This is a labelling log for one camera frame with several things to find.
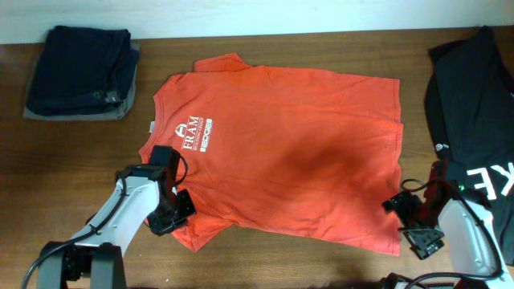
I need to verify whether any red polo shirt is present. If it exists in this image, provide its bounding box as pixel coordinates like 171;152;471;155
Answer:
139;53;403;255

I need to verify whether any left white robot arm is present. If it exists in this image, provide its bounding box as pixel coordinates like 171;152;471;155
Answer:
22;165;196;288

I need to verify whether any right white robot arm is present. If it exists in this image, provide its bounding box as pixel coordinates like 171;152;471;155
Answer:
377;179;513;289

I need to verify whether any folded grey garment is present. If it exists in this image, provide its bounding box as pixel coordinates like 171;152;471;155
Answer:
22;41;141;121

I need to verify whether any black printed t-shirt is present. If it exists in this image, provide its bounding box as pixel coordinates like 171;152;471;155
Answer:
425;26;513;265

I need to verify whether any folded navy blue garment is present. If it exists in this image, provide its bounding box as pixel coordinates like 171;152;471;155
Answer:
26;26;132;116

